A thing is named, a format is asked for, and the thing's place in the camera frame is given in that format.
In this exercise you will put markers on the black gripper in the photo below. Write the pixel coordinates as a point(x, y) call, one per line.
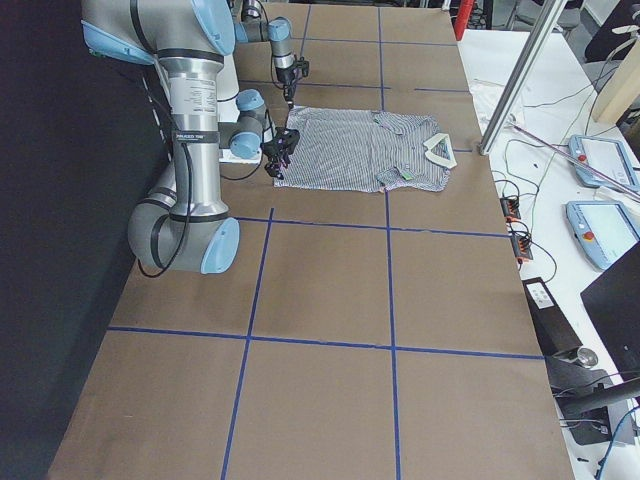
point(276, 148)
point(286, 77)

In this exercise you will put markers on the navy white striped polo shirt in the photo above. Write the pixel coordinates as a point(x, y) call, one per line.
point(367, 151)

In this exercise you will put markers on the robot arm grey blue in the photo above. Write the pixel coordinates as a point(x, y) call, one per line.
point(254, 26)
point(183, 223)

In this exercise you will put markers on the brown paper table cover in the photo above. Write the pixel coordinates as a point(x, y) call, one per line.
point(356, 336)

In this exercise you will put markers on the red cylinder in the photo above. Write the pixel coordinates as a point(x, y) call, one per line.
point(461, 21)

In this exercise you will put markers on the orange black power strip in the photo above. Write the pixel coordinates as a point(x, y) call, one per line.
point(519, 233)

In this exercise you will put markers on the teach pendant far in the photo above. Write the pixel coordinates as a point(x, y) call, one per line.
point(605, 155)

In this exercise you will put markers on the teach pendant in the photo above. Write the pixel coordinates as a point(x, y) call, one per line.
point(605, 230)
point(605, 155)

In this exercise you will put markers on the black box with label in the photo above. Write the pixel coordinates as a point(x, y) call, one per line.
point(554, 333)

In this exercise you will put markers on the teach pendant near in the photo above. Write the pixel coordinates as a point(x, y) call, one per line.
point(605, 230)

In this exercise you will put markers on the black monitor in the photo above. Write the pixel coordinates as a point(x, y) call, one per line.
point(612, 304)

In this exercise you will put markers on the aluminium frame post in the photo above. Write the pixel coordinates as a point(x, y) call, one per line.
point(542, 28)

